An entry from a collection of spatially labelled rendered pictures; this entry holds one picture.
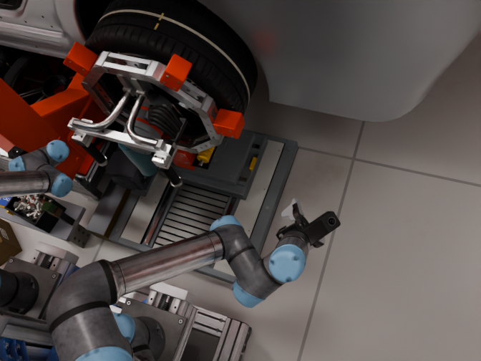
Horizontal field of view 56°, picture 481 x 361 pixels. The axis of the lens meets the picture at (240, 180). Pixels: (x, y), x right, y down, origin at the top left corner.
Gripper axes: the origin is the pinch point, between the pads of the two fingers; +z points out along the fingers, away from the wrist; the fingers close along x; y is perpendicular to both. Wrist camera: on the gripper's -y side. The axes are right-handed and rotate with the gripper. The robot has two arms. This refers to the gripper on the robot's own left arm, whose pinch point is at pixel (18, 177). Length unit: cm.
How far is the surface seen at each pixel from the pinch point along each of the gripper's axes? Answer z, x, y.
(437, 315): -84, 26, 168
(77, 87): 0, 54, -7
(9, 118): -16.7, 8.0, -16.7
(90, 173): 34, 43, 27
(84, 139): -35.1, 9.4, 6.3
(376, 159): -71, 96, 125
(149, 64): -70, 25, 4
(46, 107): -4.7, 30.8, -10.4
